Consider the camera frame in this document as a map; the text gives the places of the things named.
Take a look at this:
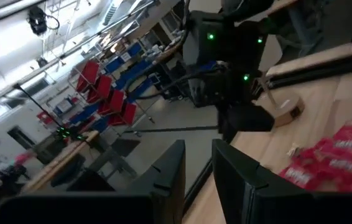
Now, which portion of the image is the long wooden table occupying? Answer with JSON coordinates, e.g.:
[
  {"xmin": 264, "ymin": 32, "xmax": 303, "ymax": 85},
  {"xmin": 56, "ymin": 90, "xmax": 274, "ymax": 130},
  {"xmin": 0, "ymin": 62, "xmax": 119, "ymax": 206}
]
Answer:
[{"xmin": 20, "ymin": 130, "xmax": 139, "ymax": 194}]

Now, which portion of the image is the red storage bin rack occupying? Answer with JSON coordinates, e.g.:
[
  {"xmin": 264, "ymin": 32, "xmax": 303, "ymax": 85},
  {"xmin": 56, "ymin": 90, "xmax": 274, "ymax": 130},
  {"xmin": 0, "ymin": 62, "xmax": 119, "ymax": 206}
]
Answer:
[{"xmin": 68, "ymin": 60, "xmax": 155, "ymax": 138}]

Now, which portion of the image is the black stool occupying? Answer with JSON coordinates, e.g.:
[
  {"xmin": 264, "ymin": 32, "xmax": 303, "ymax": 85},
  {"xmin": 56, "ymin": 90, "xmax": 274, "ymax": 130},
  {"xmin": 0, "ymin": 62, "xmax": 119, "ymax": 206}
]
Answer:
[{"xmin": 50, "ymin": 154, "xmax": 86, "ymax": 188}]

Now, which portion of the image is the wooden workbench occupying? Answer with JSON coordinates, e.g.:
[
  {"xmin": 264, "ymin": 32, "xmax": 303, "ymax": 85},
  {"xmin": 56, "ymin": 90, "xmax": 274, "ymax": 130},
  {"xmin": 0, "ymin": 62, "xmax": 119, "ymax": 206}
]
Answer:
[{"xmin": 141, "ymin": 30, "xmax": 195, "ymax": 94}]

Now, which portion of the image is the gold foil candy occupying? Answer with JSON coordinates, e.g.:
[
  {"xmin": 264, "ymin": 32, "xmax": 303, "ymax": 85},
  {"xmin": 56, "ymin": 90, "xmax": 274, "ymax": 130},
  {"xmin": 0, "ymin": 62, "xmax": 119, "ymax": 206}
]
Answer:
[{"xmin": 286, "ymin": 142, "xmax": 303, "ymax": 158}]

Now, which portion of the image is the pink cloth bundle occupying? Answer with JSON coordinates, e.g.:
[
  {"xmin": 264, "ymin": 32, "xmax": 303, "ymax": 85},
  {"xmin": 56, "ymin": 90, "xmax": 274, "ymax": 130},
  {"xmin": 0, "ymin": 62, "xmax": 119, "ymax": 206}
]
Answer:
[{"xmin": 14, "ymin": 151, "xmax": 35, "ymax": 166}]

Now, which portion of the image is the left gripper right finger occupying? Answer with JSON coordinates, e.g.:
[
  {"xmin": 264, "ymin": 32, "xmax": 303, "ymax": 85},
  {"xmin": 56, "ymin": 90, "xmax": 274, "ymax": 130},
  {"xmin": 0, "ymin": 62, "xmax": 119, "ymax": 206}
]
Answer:
[{"xmin": 212, "ymin": 139, "xmax": 352, "ymax": 224}]

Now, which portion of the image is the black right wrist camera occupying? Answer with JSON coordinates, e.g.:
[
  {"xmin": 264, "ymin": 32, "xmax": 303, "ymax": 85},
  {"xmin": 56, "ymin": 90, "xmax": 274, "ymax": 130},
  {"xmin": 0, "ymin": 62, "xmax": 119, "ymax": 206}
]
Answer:
[{"xmin": 191, "ymin": 67, "xmax": 226, "ymax": 106}]

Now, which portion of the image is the black metal stand frame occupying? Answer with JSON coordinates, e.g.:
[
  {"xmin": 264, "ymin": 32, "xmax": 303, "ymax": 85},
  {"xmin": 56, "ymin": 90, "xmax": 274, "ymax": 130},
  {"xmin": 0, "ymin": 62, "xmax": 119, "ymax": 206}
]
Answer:
[{"xmin": 12, "ymin": 83, "xmax": 65, "ymax": 130}]

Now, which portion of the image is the black desk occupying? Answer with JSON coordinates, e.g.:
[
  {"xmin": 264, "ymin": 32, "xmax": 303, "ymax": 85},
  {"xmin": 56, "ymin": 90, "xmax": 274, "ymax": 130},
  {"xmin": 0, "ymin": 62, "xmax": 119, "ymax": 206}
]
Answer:
[{"xmin": 66, "ymin": 169, "xmax": 116, "ymax": 192}]

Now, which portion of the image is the blue storage bin shelf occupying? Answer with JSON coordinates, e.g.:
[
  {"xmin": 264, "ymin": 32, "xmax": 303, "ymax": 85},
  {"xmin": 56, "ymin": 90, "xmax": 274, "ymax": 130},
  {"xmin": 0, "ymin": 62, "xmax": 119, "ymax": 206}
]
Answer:
[{"xmin": 104, "ymin": 42, "xmax": 161, "ymax": 100}]

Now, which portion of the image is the black hanging camera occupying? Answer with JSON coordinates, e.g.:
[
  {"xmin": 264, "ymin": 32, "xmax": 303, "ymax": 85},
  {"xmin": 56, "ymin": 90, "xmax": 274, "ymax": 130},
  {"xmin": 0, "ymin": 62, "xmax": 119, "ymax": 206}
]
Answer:
[
  {"xmin": 35, "ymin": 55, "xmax": 49, "ymax": 68},
  {"xmin": 26, "ymin": 6, "xmax": 60, "ymax": 37}
]

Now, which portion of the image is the low blue bin row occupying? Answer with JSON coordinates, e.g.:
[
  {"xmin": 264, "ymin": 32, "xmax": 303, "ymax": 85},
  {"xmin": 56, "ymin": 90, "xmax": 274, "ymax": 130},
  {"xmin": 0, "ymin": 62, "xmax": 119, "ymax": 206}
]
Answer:
[{"xmin": 70, "ymin": 102, "xmax": 108, "ymax": 131}]

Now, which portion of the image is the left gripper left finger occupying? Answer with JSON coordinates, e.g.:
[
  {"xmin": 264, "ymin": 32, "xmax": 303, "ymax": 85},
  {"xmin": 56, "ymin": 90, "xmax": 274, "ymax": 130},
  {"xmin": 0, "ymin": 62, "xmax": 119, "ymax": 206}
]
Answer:
[{"xmin": 0, "ymin": 139, "xmax": 186, "ymax": 224}]

